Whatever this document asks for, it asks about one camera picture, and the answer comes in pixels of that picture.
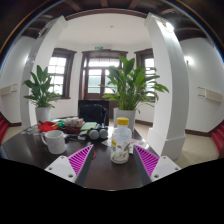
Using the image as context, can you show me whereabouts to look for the brown framed glass door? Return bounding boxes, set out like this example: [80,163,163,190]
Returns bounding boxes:
[80,49,129,101]

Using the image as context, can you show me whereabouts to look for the colourful printed papers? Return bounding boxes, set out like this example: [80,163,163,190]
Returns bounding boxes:
[21,125,41,136]

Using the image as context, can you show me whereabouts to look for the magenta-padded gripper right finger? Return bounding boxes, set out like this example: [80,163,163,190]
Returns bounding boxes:
[133,144,182,186]

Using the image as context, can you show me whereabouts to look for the clear bottle with yellow cap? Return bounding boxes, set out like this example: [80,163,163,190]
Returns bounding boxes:
[110,116,133,165]

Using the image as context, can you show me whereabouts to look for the grey and black gadget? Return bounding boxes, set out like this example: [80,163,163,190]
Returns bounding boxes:
[87,123,110,141]

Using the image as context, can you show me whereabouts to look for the small potted plant, white pot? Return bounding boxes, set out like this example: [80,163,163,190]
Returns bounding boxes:
[22,64,63,123]

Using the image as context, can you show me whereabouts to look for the black chair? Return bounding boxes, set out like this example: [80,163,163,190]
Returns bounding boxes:
[77,99,110,127]

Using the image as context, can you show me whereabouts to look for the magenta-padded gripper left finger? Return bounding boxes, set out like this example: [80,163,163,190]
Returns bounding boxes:
[44,143,95,187]

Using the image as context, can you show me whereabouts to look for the white speckled mug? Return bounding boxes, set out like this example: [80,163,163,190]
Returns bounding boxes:
[40,129,68,155]

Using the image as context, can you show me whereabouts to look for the brown framed narrow window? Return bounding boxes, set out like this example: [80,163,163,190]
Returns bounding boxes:
[134,48,158,101]

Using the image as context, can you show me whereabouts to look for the white wall radiator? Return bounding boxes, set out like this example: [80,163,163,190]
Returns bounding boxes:
[0,83,19,97]
[197,86,224,104]

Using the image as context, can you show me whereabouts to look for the wall lamp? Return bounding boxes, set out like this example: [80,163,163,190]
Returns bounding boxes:
[184,55,195,66]

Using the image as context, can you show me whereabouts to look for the large potted plant, white pot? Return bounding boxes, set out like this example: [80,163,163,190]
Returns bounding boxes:
[101,55,170,133]

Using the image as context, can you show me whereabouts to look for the green book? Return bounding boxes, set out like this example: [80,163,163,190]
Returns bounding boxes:
[79,121,98,132]

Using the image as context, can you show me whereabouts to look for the box of small packets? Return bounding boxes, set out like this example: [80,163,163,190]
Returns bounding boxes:
[61,117,84,134]

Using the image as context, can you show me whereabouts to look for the brown framed wide window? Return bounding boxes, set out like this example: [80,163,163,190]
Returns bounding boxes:
[47,47,77,100]

